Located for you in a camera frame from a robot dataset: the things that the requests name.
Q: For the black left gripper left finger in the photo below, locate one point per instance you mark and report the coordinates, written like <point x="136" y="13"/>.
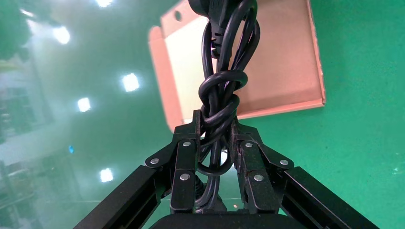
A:
<point x="185" y="164"/>

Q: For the open brown cardboard box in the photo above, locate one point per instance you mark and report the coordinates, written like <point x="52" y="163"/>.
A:
<point x="284" y="63"/>

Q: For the green table cloth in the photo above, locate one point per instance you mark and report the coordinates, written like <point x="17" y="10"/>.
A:
<point x="364" y="126"/>

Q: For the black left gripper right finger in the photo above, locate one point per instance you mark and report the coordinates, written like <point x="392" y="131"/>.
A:
<point x="253" y="164"/>

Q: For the blue paper scrap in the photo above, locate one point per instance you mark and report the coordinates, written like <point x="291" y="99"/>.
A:
<point x="71" y="149"/>

